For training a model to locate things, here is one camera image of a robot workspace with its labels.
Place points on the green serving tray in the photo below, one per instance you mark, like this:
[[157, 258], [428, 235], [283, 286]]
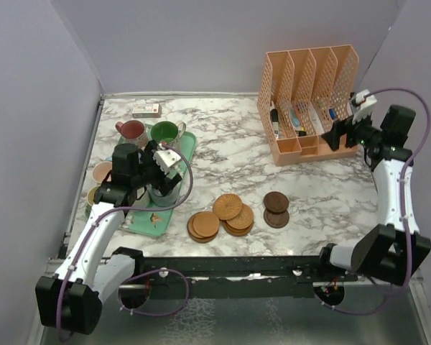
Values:
[[149, 219]]

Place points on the grey mug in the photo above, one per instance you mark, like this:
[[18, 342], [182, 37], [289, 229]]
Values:
[[163, 194]]

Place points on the brown ringed wooden coaster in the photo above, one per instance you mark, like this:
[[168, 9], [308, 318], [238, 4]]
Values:
[[194, 235]]

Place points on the red floral mug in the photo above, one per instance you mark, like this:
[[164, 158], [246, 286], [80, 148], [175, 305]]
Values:
[[133, 132]]

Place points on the yellow mug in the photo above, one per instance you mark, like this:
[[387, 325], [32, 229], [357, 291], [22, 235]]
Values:
[[91, 196]]

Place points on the peach plastic file organizer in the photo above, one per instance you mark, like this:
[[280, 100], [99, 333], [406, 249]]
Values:
[[303, 92]]

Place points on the woven rattan coaster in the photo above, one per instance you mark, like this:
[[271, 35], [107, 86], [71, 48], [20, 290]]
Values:
[[227, 206], [241, 224]]

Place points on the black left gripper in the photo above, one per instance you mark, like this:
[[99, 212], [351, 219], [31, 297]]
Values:
[[162, 185]]

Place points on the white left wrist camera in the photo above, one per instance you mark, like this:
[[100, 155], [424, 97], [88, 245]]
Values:
[[168, 160]]

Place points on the light brown wooden coaster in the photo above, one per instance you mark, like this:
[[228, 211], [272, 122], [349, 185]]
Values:
[[206, 223]]

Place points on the white printed packet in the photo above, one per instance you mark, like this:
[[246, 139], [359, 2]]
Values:
[[315, 120]]

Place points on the white blue packet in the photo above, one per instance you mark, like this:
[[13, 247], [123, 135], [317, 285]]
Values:
[[294, 118]]

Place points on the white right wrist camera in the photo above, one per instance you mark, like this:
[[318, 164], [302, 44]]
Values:
[[362, 104]]

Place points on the green floral mug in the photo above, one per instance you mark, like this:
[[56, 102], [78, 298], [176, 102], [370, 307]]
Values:
[[168, 132]]

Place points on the dark walnut coaster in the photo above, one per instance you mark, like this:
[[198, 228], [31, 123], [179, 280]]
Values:
[[276, 202], [276, 220]]

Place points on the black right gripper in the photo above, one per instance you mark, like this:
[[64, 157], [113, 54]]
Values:
[[341, 127]]

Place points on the black grey marker pen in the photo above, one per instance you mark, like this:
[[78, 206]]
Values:
[[274, 116]]

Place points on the small white red box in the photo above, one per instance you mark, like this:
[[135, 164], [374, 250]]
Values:
[[144, 110]]

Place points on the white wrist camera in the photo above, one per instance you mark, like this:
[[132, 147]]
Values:
[[362, 104], [168, 160]]

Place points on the pink mug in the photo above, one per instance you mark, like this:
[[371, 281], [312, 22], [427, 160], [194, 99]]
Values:
[[101, 170]]

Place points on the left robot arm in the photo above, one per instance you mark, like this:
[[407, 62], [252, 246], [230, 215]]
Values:
[[72, 298]]

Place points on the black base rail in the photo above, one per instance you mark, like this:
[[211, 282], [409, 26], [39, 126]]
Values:
[[231, 277]]

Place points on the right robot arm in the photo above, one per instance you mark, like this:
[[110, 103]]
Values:
[[394, 249]]

